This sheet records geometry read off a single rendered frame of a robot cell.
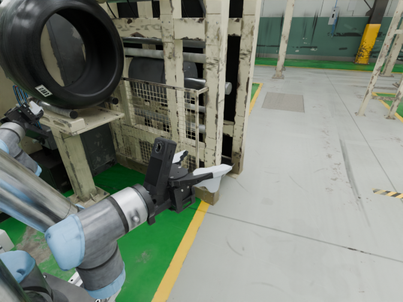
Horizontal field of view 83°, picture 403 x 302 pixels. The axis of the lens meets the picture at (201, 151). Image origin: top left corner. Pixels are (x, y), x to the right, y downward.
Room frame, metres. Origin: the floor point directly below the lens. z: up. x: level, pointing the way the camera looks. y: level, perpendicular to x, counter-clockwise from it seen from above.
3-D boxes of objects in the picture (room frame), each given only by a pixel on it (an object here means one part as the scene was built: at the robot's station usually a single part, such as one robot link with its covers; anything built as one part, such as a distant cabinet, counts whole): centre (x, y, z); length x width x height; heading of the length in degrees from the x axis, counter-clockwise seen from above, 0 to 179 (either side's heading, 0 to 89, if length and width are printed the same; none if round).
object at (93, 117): (1.38, 0.77, 0.80); 0.37 x 0.36 x 0.02; 148
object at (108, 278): (0.28, 0.20, 0.94); 0.11 x 0.08 x 0.11; 45
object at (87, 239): (0.26, 0.19, 1.04); 0.11 x 0.08 x 0.09; 135
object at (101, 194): (1.50, 1.00, 0.02); 0.27 x 0.27 x 0.04; 58
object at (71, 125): (1.26, 0.85, 0.84); 0.36 x 0.09 x 0.06; 58
